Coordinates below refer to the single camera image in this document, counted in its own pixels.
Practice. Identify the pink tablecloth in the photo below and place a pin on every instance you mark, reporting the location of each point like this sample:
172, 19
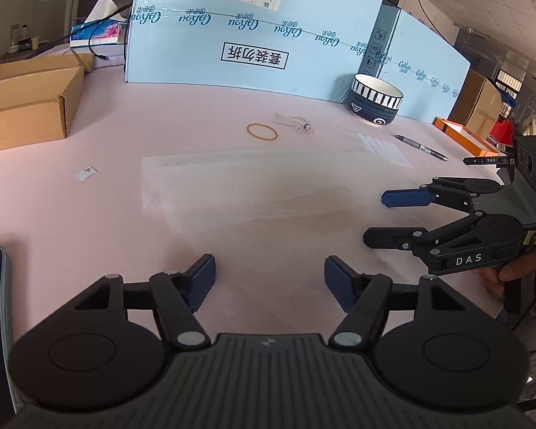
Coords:
94, 232

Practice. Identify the brown cardboard box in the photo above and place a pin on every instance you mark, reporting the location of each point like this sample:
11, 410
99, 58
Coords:
22, 116

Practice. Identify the low grey cabinet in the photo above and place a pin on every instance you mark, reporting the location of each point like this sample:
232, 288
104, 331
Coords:
22, 56

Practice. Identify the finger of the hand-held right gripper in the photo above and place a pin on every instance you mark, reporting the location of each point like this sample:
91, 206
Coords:
406, 198
388, 238

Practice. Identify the striped dark blue bowl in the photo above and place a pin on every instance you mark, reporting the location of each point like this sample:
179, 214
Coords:
375, 107

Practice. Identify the storage shelf with bins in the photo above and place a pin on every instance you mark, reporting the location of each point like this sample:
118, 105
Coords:
509, 87

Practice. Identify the closed brown cardboard carton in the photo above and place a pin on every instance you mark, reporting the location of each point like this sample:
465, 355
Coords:
478, 102

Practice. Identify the floral tissue box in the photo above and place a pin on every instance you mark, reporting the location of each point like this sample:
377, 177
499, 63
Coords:
94, 35

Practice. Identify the blue carton with shipping label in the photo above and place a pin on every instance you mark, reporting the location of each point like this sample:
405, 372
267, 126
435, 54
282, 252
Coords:
183, 53

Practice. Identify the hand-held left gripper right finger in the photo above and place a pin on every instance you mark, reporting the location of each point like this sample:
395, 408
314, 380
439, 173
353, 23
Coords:
337, 279

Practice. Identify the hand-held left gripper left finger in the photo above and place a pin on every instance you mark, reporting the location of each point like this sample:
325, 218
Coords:
203, 277

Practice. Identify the black pen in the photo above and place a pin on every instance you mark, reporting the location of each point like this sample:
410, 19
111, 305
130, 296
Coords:
422, 148

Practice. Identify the thin black bar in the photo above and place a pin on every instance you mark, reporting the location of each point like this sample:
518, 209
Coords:
487, 160

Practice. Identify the tan rubber band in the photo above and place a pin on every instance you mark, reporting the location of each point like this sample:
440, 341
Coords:
248, 129

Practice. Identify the electric kettle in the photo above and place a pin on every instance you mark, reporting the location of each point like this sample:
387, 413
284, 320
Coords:
22, 38

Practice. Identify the red box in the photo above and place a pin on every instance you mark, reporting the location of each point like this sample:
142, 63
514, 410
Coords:
502, 130

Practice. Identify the person's right hand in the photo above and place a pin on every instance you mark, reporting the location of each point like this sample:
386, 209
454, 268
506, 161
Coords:
489, 283

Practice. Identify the small white paper tag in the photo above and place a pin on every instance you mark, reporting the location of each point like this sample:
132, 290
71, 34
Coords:
87, 173

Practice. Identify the flat orange box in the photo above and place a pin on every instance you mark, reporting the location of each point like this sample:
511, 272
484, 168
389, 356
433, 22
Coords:
455, 130

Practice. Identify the paper cup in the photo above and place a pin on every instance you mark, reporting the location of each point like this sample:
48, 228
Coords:
35, 43

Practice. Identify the large light blue carton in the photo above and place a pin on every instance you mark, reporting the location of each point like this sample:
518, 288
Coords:
429, 53

